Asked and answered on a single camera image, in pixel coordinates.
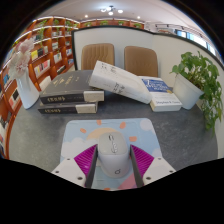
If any tan upholstered chair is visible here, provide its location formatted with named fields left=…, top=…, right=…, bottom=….
left=80, top=42, right=116, bottom=71
left=123, top=45, right=159, bottom=79

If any pastel cartoon print mouse pad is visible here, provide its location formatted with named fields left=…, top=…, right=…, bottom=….
left=59, top=118, right=163, bottom=192

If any ceiling lamp with round bulbs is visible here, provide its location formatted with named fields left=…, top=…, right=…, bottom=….
left=99, top=4, right=124, bottom=16

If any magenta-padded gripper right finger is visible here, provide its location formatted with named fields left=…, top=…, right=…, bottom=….
left=128, top=144, right=177, bottom=188

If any window with grey curtains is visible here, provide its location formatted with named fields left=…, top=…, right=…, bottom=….
left=156, top=23, right=221, bottom=58

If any thin dark grey book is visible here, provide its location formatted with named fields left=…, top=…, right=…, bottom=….
left=37, top=100, right=99, bottom=115

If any light grey computer mouse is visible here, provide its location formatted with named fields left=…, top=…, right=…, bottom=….
left=97, top=131, right=130, bottom=179

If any orange wooden bookshelf unit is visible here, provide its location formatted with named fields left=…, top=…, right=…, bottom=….
left=0, top=15, right=146, bottom=160

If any white vase with pink flowers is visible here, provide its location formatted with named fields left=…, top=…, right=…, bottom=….
left=8, top=38, right=40, bottom=110

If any green plant in white pot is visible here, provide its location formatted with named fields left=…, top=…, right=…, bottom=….
left=169, top=50, right=224, bottom=136

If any thick white book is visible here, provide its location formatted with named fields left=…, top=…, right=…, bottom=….
left=88, top=60, right=153, bottom=105

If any white book with blue cover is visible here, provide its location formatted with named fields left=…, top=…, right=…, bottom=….
left=139, top=76, right=184, bottom=113

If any thick dark grey book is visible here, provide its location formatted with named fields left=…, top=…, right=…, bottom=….
left=39, top=69, right=105, bottom=105

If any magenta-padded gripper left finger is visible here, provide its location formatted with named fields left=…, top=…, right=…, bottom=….
left=51, top=144, right=100, bottom=189

